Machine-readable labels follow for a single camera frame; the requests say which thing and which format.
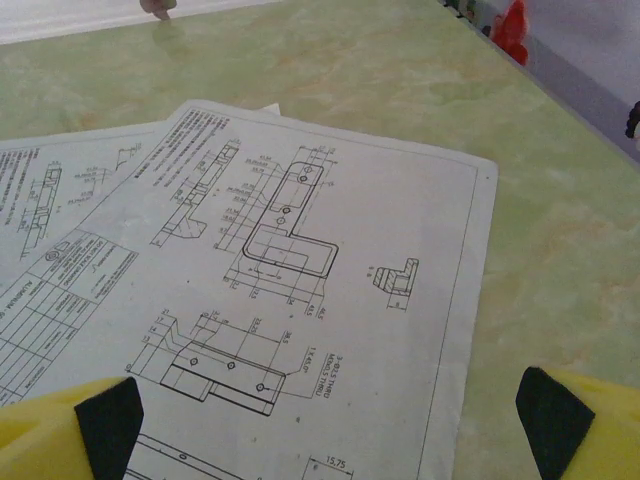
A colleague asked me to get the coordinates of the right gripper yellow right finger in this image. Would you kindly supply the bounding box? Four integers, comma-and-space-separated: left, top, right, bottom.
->
514, 366, 640, 480

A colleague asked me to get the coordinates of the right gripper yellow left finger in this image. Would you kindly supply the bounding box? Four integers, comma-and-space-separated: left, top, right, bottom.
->
0, 375, 146, 480

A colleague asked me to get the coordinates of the aluminium right side rail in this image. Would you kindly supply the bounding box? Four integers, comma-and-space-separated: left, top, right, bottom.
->
434, 0, 640, 169

